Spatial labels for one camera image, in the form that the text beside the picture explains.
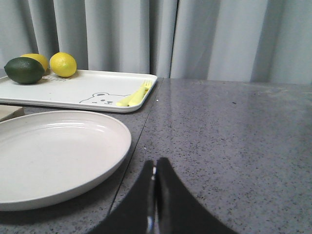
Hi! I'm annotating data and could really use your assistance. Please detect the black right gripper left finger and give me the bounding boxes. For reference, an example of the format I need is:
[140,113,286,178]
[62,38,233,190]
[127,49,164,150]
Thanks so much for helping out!
[90,160,155,234]

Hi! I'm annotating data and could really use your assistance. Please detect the grey curtain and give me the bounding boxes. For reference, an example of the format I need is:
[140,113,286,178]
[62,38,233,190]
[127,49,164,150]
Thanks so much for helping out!
[0,0,312,85]

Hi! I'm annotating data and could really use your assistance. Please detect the wooden cutting board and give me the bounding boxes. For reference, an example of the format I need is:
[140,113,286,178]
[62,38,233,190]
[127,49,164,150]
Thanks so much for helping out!
[0,105,25,122]

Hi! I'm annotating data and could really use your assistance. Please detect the white round plate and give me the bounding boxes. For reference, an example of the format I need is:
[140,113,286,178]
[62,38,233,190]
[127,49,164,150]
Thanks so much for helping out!
[0,111,132,211]

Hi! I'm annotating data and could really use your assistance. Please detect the yellow lemon right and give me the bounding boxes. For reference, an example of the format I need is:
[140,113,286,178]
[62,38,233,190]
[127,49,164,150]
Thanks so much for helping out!
[50,52,77,78]

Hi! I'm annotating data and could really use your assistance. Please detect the white bear print tray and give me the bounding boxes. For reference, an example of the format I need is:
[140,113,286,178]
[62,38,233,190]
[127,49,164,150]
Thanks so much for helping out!
[0,70,157,113]

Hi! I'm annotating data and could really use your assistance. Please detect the yellow lemon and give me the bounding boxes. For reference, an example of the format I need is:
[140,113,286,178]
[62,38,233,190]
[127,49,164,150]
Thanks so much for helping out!
[50,52,77,78]
[20,53,49,71]

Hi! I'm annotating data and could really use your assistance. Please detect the yellow lemon left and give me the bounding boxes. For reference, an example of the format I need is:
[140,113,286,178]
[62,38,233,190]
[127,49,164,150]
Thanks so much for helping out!
[20,53,49,71]

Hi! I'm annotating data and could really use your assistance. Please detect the yellow plastic fork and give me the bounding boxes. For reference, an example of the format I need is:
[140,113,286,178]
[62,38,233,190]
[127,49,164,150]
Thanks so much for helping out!
[128,80,152,106]

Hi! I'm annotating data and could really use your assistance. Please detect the green lime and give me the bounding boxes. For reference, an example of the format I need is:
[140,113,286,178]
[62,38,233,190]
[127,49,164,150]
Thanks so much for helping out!
[4,57,45,84]

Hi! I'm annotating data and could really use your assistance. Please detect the yellow plastic spoon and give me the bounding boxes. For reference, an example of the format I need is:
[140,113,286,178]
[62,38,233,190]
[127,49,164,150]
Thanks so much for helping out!
[116,94,135,107]

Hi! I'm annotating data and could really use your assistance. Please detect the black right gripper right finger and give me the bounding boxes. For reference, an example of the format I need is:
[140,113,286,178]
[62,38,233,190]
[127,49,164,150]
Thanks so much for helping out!
[156,157,235,234]

